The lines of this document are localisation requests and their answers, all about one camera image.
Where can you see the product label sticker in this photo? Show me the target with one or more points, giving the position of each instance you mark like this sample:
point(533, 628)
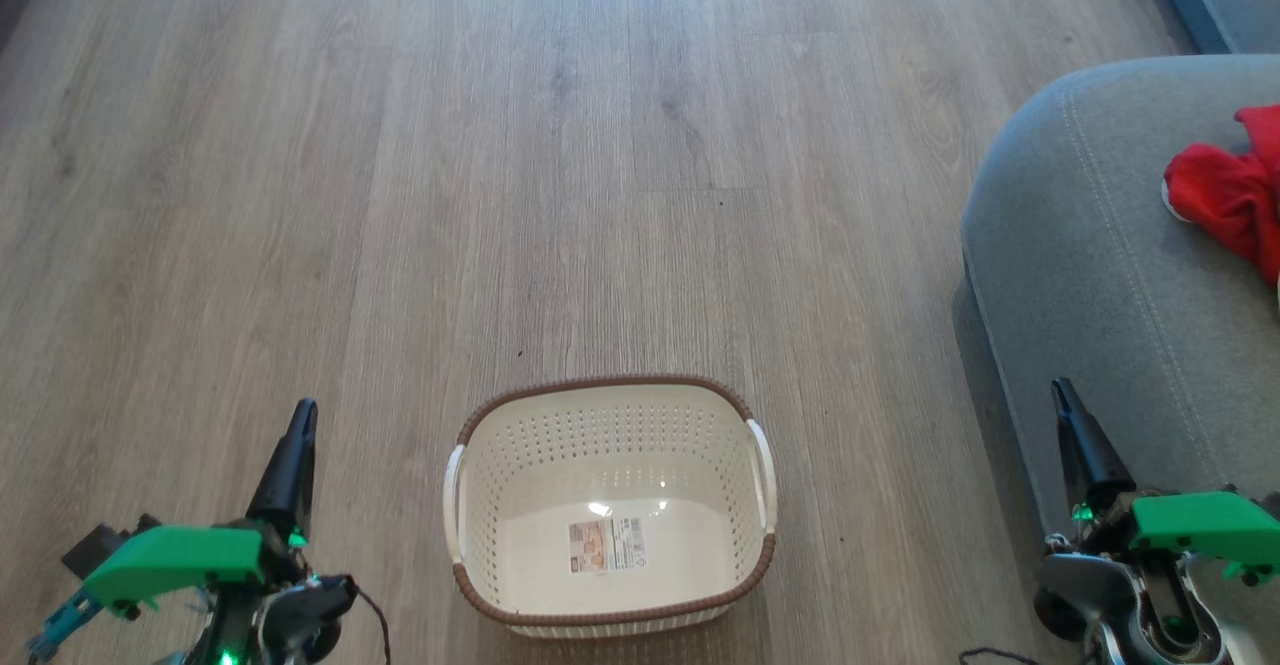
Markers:
point(606, 545)

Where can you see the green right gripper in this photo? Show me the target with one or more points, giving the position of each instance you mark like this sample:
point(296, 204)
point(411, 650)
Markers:
point(1200, 523)

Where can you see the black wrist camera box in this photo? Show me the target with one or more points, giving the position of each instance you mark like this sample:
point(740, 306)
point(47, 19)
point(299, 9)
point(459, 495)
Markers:
point(100, 545)

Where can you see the teal plastic bracket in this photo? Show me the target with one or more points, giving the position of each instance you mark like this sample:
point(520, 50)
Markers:
point(62, 627)

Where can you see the red and white garment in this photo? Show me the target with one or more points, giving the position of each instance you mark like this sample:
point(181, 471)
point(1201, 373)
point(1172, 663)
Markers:
point(1230, 195)

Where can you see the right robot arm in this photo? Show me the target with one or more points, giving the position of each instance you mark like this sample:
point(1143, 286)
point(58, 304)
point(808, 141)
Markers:
point(1130, 605)

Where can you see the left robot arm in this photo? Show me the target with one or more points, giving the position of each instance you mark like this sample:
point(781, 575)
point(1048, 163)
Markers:
point(285, 625)

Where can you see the grey sofa seat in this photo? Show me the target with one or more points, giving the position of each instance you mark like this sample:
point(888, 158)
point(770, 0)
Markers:
point(1110, 275)

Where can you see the cream plastic laundry basket brown rim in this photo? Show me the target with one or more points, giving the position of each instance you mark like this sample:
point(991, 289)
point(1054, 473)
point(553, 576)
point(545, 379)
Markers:
point(610, 505)

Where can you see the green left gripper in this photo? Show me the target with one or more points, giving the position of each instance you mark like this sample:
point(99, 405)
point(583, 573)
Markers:
point(175, 557)

